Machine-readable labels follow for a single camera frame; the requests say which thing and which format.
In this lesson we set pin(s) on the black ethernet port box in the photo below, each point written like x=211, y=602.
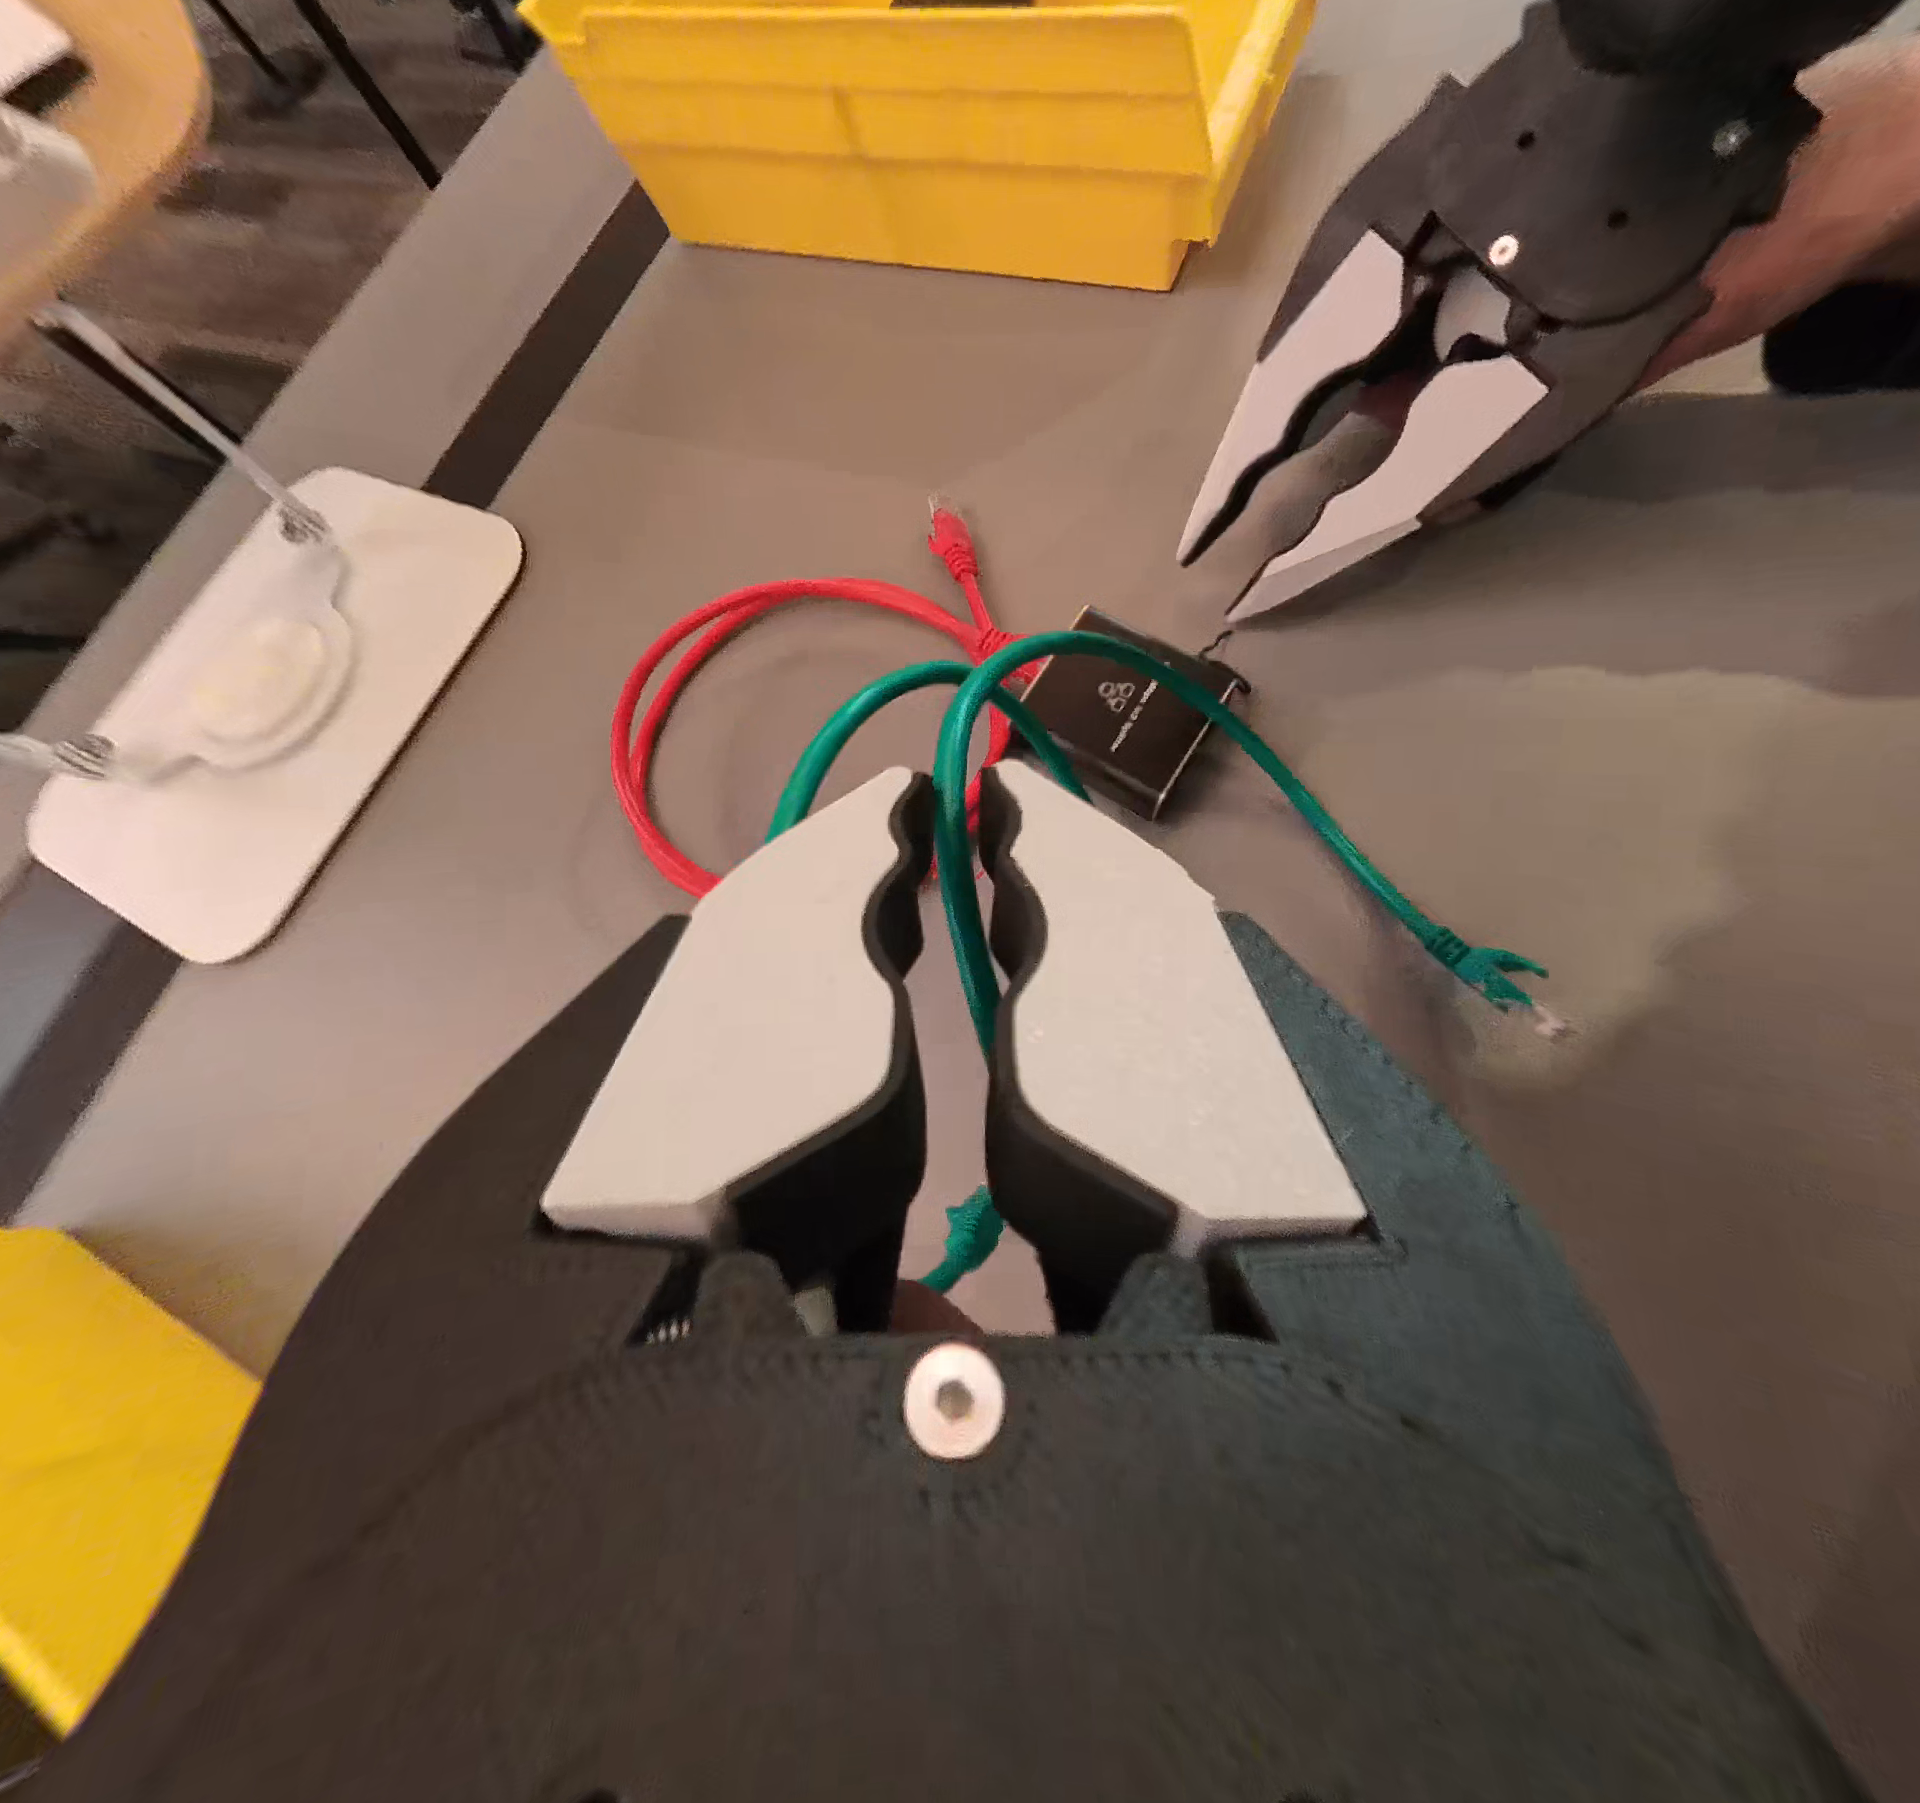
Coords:
x=1140, y=722

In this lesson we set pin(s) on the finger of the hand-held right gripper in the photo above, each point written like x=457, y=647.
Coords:
x=1312, y=349
x=1446, y=461

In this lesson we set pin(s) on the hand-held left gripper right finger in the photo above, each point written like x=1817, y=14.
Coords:
x=1155, y=1054

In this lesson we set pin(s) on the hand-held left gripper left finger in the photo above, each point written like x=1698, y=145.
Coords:
x=718, y=1054

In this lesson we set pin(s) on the person's right hand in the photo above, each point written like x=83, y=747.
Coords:
x=1862, y=169

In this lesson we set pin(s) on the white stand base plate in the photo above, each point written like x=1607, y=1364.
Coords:
x=407, y=587

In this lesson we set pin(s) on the wooden instruction board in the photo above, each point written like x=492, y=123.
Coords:
x=150, y=64

